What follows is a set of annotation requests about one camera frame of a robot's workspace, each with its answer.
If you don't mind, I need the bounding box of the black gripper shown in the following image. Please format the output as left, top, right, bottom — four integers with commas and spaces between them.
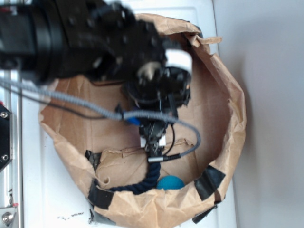
123, 49, 191, 157

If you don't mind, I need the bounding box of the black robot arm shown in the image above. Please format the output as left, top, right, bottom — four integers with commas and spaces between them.
0, 0, 192, 116

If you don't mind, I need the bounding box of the brown paper bag bin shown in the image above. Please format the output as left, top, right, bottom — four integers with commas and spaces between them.
39, 13, 247, 228

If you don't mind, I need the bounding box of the teal blue ball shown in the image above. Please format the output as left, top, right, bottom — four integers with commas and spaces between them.
156, 175, 185, 190

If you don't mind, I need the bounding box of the gray braided cable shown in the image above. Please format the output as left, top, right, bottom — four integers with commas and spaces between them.
0, 77, 201, 163

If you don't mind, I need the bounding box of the dark blue rope toy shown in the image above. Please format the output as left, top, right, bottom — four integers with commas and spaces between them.
109, 162, 161, 195

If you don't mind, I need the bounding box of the aluminium frame rail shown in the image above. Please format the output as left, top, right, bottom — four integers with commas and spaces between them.
0, 70, 24, 228

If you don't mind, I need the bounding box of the black metal bracket plate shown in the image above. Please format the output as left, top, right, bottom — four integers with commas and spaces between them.
0, 104, 11, 172

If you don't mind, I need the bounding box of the thin black cable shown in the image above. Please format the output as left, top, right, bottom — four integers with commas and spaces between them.
0, 83, 176, 157

